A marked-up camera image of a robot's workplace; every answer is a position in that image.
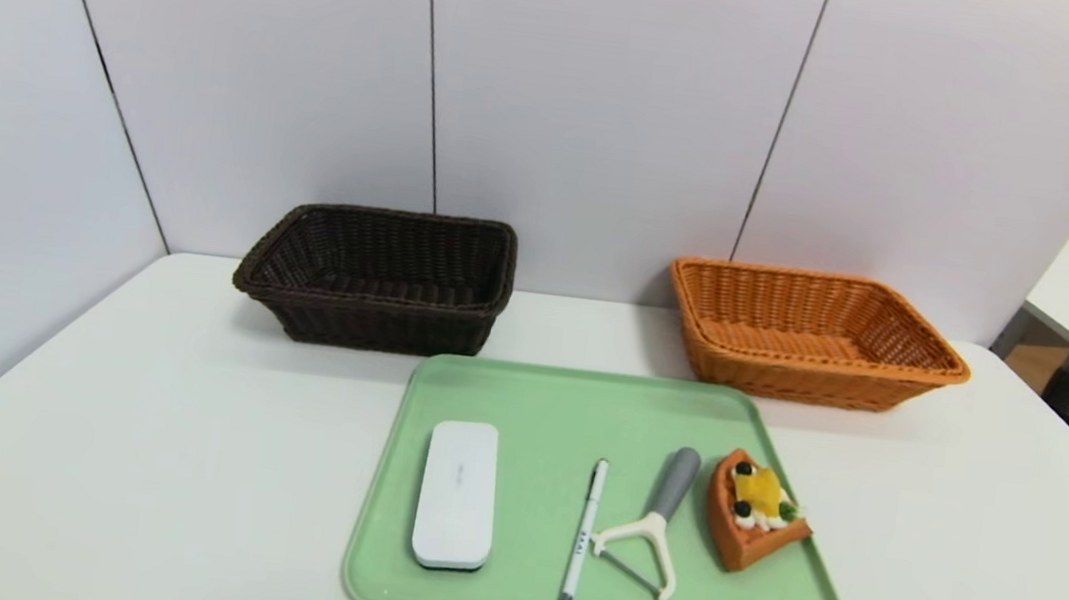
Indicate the toy waffle fruit slice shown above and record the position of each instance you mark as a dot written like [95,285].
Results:
[749,541]

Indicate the dark brown wicker basket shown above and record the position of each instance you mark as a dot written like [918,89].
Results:
[341,318]

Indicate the orange wicker basket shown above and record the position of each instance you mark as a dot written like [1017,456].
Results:
[788,374]

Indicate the green plastic tray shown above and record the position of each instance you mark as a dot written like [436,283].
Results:
[532,410]

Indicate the white rectangular case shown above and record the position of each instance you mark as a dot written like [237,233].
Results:
[457,493]

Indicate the white pen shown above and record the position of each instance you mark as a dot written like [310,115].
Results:
[584,532]

